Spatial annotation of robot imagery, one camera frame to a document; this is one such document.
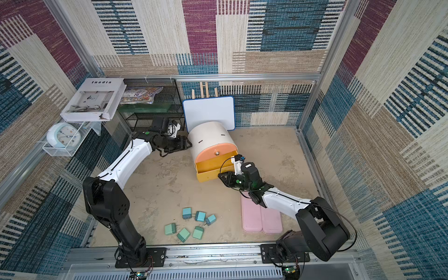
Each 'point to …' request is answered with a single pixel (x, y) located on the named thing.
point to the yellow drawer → (210, 169)
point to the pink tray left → (251, 213)
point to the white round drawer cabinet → (207, 133)
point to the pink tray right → (271, 220)
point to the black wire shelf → (167, 102)
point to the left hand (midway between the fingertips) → (186, 144)
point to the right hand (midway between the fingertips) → (219, 174)
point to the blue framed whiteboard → (220, 109)
